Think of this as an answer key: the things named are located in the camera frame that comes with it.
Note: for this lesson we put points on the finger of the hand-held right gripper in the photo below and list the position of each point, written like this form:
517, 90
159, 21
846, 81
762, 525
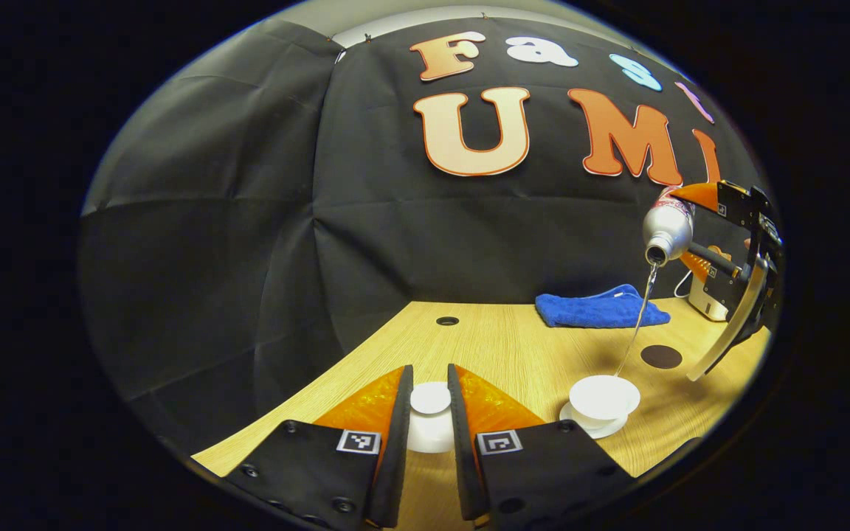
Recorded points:
720, 276
727, 203

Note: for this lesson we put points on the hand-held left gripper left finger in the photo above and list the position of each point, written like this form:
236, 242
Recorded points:
395, 457

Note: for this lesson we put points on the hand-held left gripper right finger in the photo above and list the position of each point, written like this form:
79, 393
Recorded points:
462, 457

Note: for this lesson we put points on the silver water bottle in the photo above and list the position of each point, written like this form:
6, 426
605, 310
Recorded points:
668, 225

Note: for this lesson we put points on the white teacup lid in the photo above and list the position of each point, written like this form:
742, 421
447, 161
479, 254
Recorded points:
431, 398

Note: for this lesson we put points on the clear water stream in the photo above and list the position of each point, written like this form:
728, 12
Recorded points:
640, 317

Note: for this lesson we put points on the dark round coaster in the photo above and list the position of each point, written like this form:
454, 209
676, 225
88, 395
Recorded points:
661, 357

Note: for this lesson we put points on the white teacup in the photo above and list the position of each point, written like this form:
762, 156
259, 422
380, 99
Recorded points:
602, 398

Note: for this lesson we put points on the white toaster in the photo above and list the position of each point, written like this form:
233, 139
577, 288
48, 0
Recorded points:
702, 306

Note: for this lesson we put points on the blue towel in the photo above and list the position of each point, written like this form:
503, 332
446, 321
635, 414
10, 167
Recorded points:
595, 310

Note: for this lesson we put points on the black table grommet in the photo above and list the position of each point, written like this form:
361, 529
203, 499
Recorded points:
448, 321

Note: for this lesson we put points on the white saucer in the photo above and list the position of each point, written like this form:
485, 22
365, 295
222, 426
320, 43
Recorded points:
609, 431

